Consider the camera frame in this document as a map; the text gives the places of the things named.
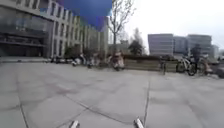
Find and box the low stone planter wall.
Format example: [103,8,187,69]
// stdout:
[123,58,179,72]

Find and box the robot's own part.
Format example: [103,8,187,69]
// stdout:
[133,118,145,128]
[69,120,80,128]

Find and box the row of parked scooters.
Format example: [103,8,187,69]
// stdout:
[49,50,126,72]

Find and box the grey stone slab plaza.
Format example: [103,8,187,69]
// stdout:
[0,61,224,128]

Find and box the large grey columned building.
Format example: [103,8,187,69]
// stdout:
[0,0,110,60]

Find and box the dark evergreen tree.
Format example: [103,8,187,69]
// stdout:
[127,27,146,57]

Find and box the hedge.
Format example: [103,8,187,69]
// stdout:
[123,54,178,62]

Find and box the grey block building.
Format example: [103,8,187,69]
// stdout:
[147,33,220,60]

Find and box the parked bicycle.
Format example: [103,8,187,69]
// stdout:
[175,55,198,77]

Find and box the person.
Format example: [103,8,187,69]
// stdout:
[190,43,204,75]

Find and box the bare tall tree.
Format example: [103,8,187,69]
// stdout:
[107,0,136,54]

